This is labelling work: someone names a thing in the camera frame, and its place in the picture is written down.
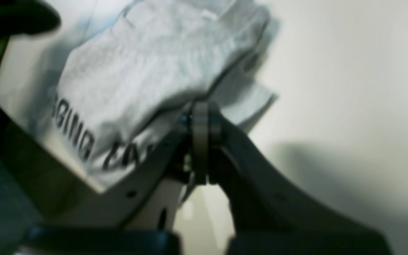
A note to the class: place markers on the black right gripper left finger pad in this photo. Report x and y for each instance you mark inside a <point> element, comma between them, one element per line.
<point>148,198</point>

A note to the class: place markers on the grey t-shirt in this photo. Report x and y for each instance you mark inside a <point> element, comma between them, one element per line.
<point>123,89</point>

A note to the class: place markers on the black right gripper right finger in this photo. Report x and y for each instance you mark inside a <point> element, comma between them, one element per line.
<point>271,215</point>

